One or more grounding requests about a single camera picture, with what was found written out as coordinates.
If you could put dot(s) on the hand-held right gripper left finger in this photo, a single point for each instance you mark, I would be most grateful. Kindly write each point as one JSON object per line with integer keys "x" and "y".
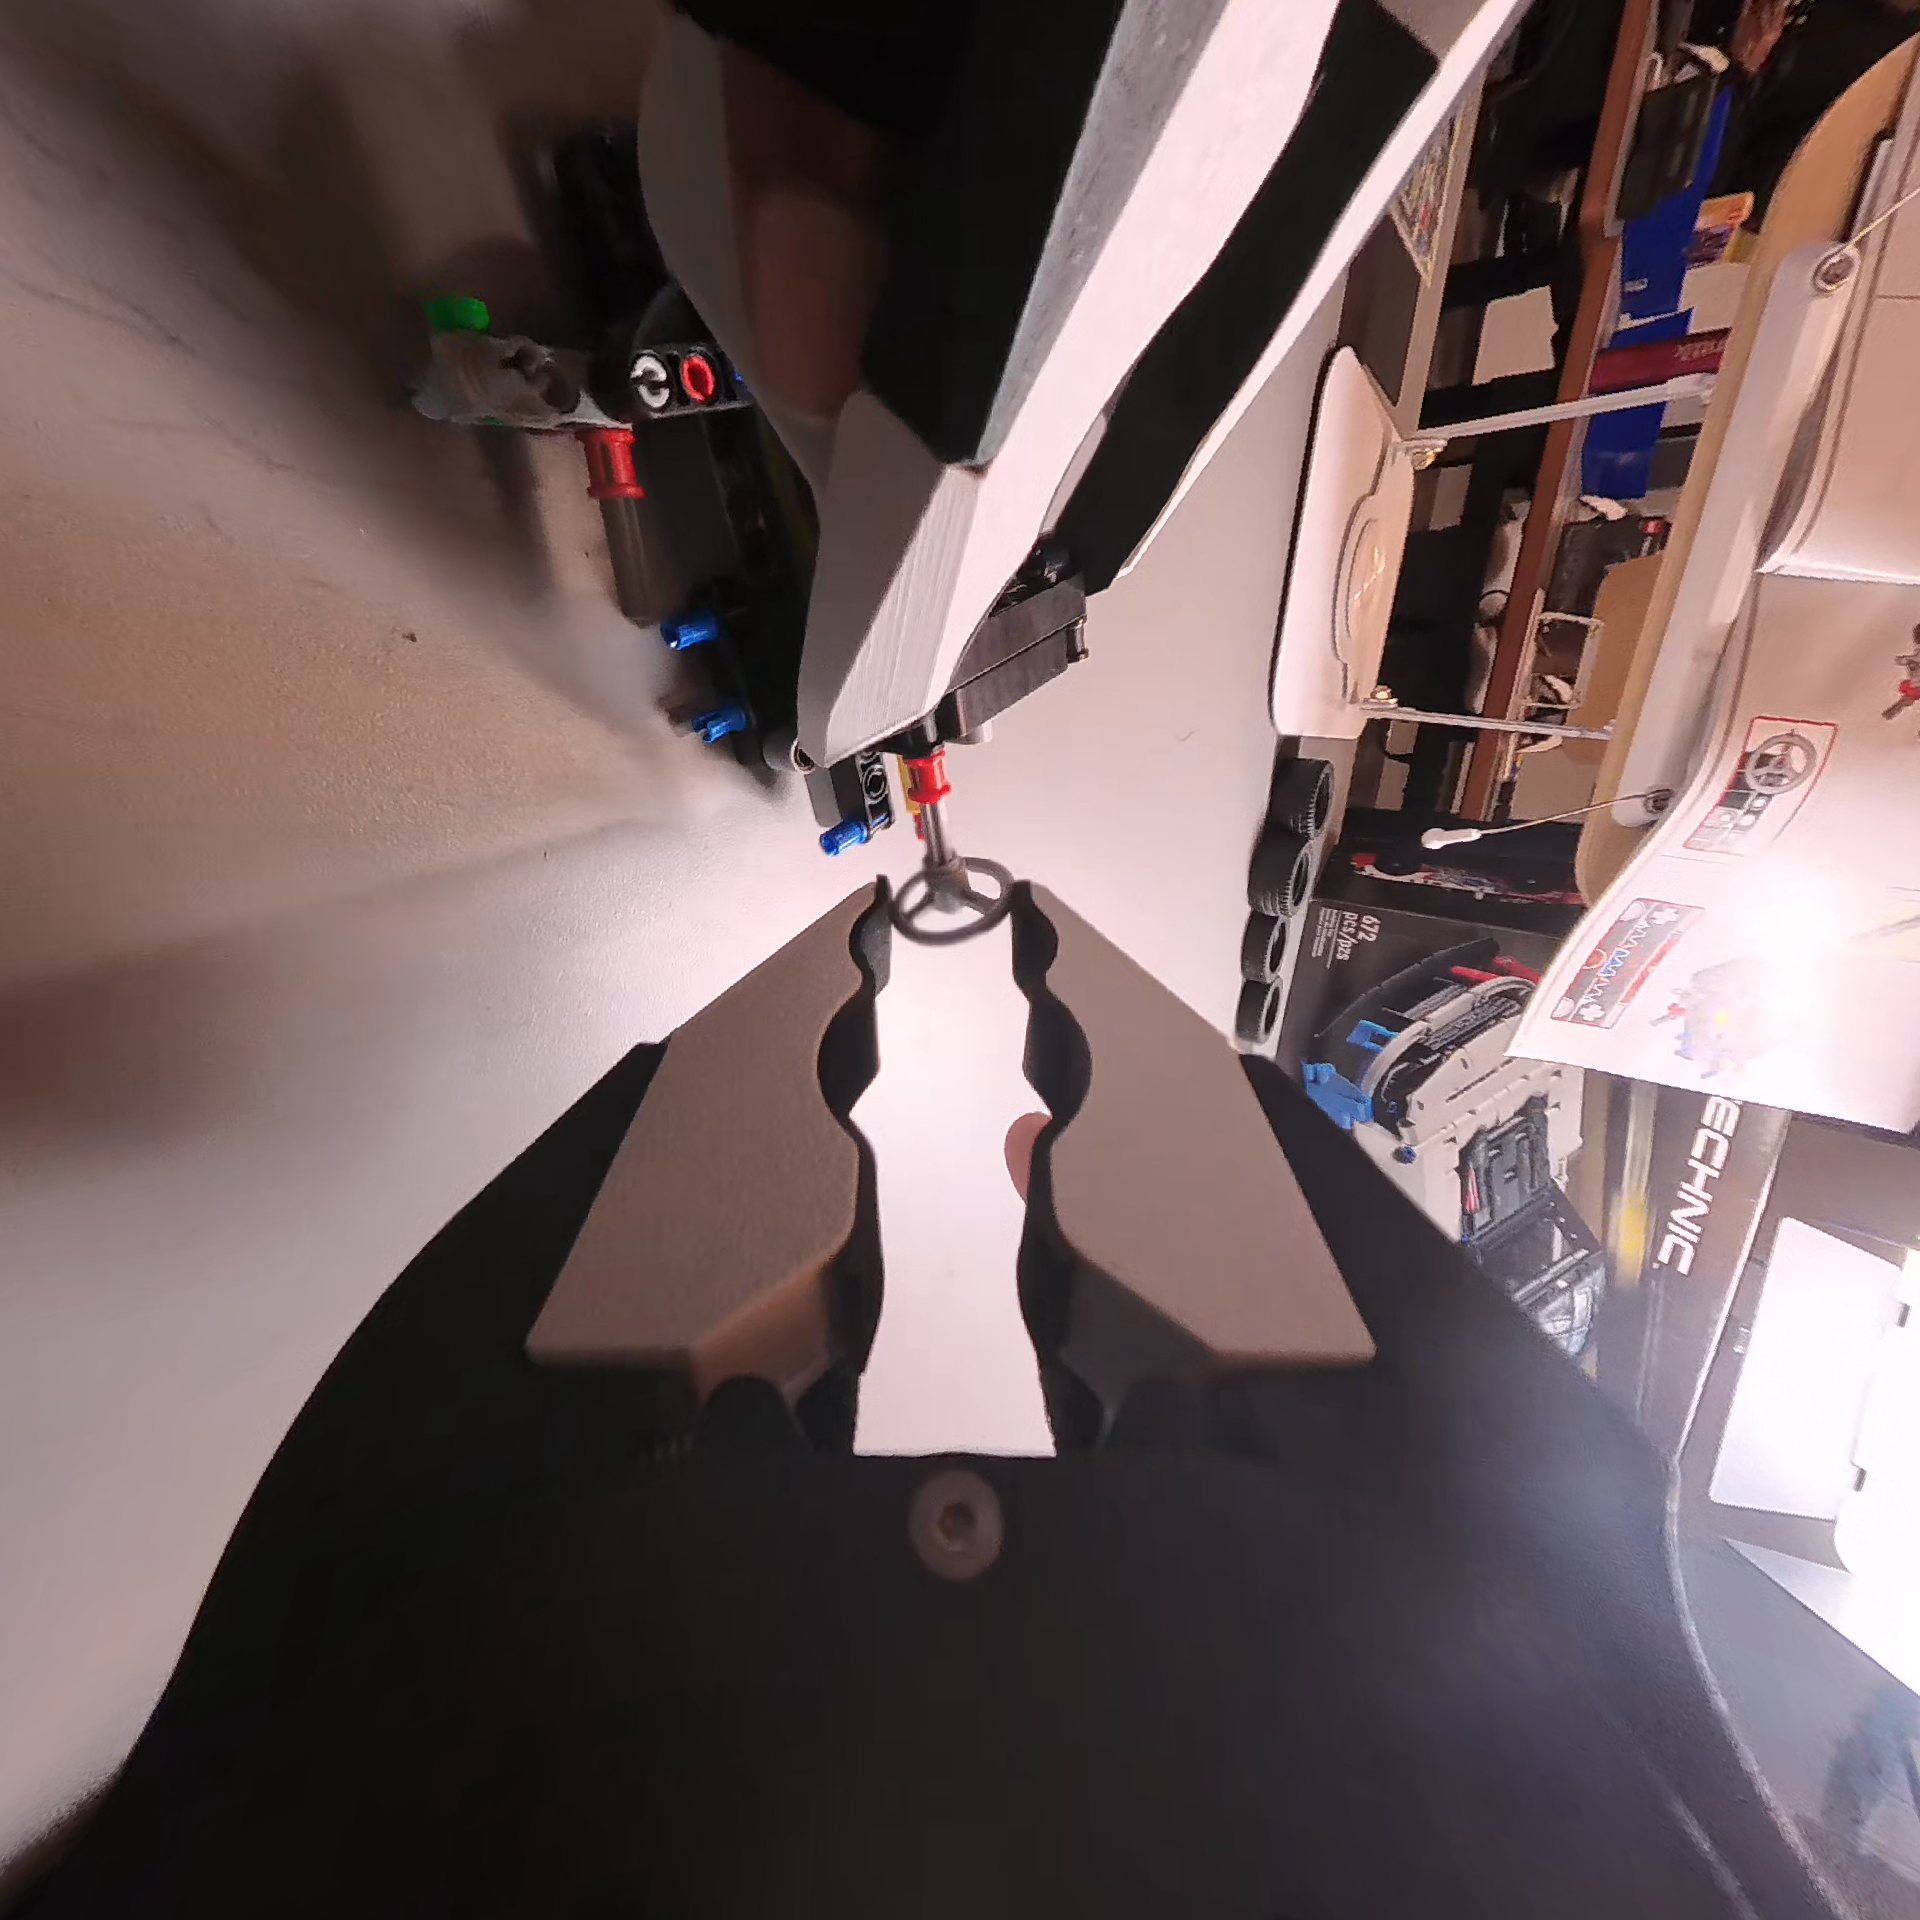
{"x": 704, "y": 1185}

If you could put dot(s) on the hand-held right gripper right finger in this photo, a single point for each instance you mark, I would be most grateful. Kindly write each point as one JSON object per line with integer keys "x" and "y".
{"x": 1201, "y": 1201}

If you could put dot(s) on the red lego bush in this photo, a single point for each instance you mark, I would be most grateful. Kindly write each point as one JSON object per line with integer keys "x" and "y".
{"x": 931, "y": 773}

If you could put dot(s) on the person's right hand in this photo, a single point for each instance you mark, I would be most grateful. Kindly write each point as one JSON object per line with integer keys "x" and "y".
{"x": 1024, "y": 1157}

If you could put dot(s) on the person's left hand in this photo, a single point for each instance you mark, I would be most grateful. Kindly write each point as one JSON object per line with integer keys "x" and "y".
{"x": 810, "y": 271}

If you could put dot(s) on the grey lego axle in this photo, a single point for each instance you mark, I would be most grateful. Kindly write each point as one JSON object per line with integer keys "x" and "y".
{"x": 939, "y": 833}

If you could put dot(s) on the grey table with wooden edge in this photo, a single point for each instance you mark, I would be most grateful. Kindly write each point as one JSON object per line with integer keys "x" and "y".
{"x": 1560, "y": 451}

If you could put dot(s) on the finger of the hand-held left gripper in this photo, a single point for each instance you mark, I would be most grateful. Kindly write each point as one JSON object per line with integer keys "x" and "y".
{"x": 886, "y": 599}
{"x": 1201, "y": 148}

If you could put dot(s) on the black lego set box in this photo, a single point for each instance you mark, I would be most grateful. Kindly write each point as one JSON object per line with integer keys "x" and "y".
{"x": 1499, "y": 1201}

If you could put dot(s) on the black lego tyre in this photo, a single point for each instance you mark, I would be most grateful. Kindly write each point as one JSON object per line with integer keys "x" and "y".
{"x": 1263, "y": 1017}
{"x": 1271, "y": 949}
{"x": 1302, "y": 803}
{"x": 1286, "y": 879}

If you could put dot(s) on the grey lego steering wheel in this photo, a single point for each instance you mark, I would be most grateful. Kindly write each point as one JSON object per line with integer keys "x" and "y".
{"x": 950, "y": 888}

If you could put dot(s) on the lego car chassis assembly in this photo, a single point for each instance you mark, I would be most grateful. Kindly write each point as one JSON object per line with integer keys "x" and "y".
{"x": 682, "y": 378}

